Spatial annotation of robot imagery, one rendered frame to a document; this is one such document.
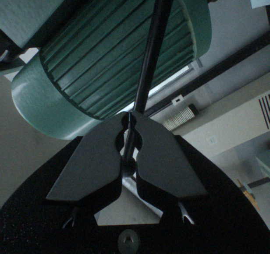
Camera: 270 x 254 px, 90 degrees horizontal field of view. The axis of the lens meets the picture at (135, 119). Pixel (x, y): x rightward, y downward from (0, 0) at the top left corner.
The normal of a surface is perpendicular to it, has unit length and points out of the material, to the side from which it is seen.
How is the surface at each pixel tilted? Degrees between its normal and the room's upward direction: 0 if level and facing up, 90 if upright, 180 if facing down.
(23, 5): 90
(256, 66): 90
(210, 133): 90
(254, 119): 90
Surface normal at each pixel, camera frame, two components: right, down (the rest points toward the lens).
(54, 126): 0.15, 0.63
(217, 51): 0.00, 0.47
